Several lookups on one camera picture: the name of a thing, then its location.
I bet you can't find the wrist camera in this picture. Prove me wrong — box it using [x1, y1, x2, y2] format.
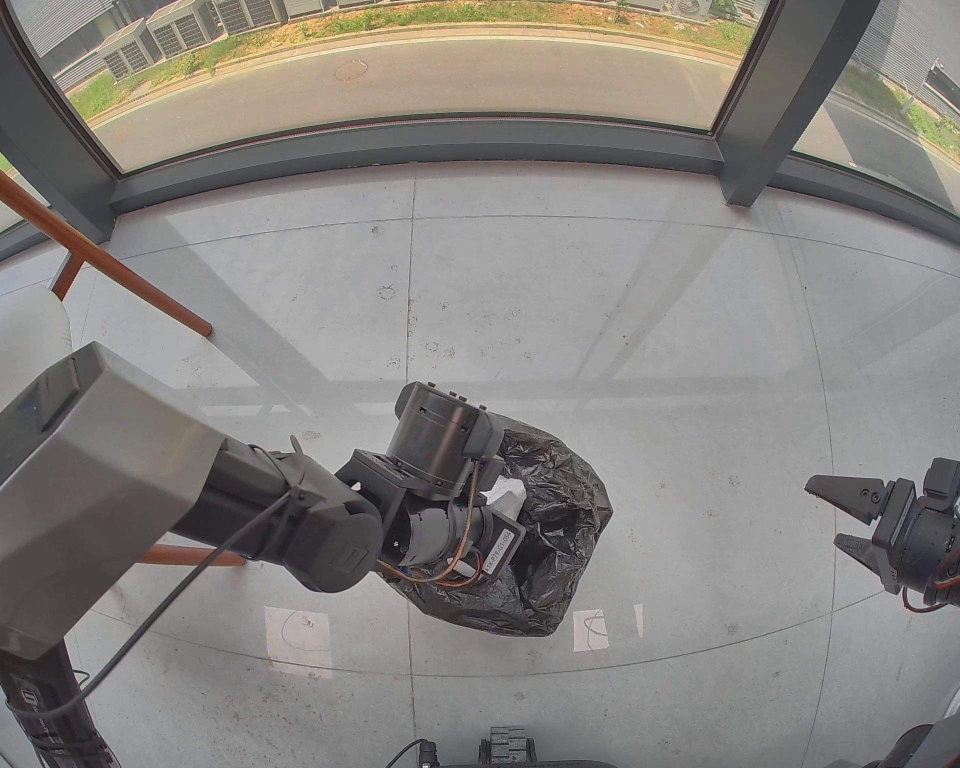
[922, 459, 960, 519]
[461, 408, 517, 481]

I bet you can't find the white chair with red-brown legs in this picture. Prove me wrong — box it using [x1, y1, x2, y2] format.
[0, 172, 249, 569]

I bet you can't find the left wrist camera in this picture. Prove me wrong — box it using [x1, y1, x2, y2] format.
[461, 408, 517, 481]

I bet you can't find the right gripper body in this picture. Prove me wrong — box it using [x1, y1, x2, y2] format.
[870, 480, 960, 595]

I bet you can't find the black plastic bag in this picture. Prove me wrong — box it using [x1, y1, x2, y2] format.
[382, 420, 614, 639]

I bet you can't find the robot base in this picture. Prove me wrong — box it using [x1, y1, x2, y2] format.
[386, 723, 616, 768]

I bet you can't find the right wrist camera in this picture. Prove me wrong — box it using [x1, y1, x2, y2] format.
[922, 459, 960, 519]

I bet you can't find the window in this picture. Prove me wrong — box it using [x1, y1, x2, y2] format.
[0, 0, 960, 260]

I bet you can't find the black cable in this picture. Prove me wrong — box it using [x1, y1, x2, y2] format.
[3, 438, 309, 714]

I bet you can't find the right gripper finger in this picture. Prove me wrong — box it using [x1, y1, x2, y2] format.
[804, 474, 894, 526]
[834, 534, 888, 585]

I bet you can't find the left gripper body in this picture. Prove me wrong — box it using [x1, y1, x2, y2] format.
[405, 501, 528, 580]

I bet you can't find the crumpled white paper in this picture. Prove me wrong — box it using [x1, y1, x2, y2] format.
[480, 476, 528, 513]

